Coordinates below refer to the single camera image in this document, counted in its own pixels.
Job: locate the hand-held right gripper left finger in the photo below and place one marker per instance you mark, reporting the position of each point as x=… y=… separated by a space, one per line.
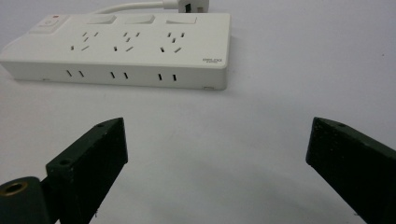
x=88 y=161

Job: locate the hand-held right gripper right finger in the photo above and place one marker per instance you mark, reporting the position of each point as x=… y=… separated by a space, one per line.
x=355 y=161

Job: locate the white power strip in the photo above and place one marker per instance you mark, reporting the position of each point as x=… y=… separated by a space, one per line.
x=124 y=49

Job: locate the white plug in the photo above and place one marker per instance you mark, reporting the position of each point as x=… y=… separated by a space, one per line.
x=186 y=5

